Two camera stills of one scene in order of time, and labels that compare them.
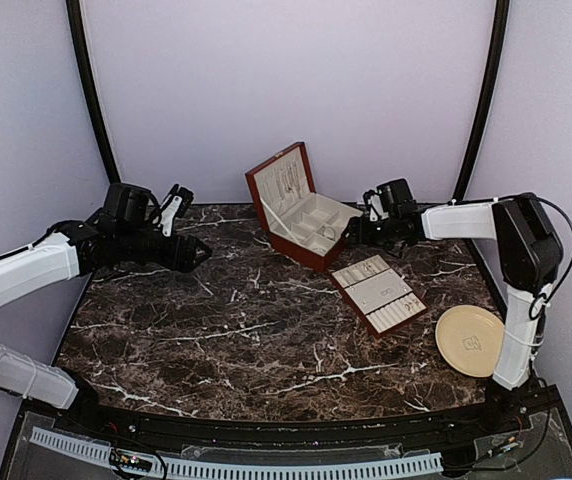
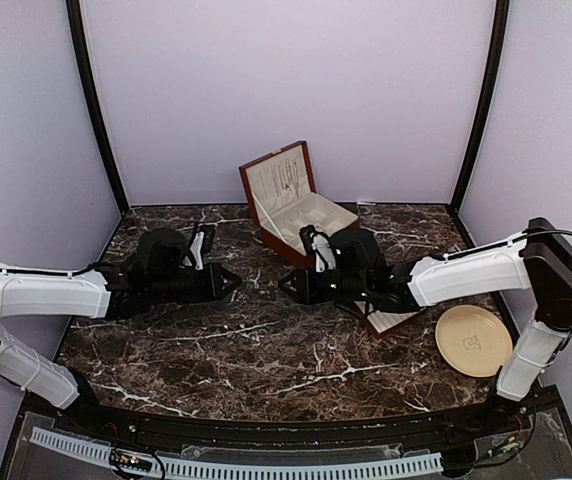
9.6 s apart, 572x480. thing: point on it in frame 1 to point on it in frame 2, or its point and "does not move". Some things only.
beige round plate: x=470 y=337 does not move
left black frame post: x=80 y=45 does not move
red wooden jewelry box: x=301 y=224 does not move
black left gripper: x=185 y=264 to x=214 y=291
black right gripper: x=359 y=232 to x=302 y=280
